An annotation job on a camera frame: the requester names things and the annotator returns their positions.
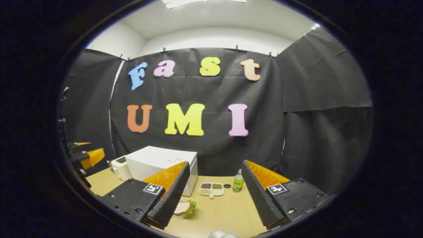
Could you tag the white microwave oven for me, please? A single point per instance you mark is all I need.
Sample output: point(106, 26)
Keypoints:
point(155, 158)

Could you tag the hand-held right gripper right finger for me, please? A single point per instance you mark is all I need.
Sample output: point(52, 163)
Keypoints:
point(261, 198)

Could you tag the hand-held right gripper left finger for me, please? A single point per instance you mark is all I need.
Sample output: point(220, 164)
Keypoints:
point(173, 198)

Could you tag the bread and lettuce sandwich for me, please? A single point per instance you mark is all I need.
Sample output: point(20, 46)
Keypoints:
point(183, 207)

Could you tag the green drink bottle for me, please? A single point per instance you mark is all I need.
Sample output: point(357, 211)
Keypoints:
point(238, 183)

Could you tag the ceiling light panel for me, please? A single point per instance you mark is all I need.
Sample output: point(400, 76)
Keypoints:
point(205, 2)

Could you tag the white divided grain plate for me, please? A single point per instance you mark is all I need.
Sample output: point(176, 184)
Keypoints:
point(211, 190)

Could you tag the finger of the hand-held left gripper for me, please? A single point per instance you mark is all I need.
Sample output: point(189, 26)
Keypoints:
point(94, 157)

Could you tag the white toaster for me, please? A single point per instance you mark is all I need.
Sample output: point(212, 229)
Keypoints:
point(120, 168)

